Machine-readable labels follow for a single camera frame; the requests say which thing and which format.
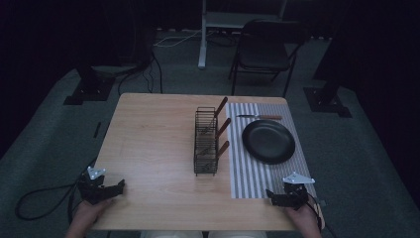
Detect black round plate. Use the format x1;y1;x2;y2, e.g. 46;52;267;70
241;119;296;166

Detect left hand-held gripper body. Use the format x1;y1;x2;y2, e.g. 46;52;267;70
77;166;112;205

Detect white floor cable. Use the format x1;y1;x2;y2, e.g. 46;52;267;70
153;29;203;48

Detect grey white striped placemat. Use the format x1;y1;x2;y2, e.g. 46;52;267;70
225;102;318;200

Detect black floor cables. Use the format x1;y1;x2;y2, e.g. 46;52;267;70
116;31;232;96

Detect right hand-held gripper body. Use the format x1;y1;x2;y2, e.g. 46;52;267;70
280;172;316;211

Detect black folding chair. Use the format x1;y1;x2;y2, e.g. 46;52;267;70
228;18;309;99

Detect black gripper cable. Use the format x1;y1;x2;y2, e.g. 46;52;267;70
14;158;98;226
306;193;328;232

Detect black stand base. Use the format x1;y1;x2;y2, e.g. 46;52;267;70
302;77;353;119
62;63;117;106

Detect black wire cutlery rack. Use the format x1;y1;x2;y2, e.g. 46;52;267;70
193;106;220;177

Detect wooden-handled cutlery piece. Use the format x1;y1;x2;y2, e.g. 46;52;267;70
201;96;229;135
199;117;233;156
200;140;231;174

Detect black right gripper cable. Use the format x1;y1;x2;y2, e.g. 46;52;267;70
306;193;328;232

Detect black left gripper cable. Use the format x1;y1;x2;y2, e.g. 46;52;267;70
14;158;98;226

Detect white metal stand frame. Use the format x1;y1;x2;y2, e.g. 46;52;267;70
197;0;289;70

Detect wooden-handled knife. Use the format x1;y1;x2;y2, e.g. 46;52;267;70
236;113;283;121

